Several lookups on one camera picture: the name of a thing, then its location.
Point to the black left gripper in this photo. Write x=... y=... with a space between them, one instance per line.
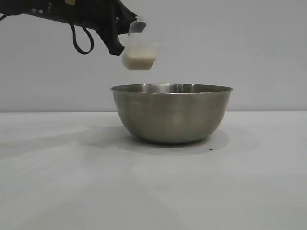
x=103 y=21

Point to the translucent plastic measuring cup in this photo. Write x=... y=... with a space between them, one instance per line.
x=141 y=40
x=139 y=60

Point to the stainless steel mixing bowl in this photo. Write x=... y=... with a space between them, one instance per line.
x=171 y=115

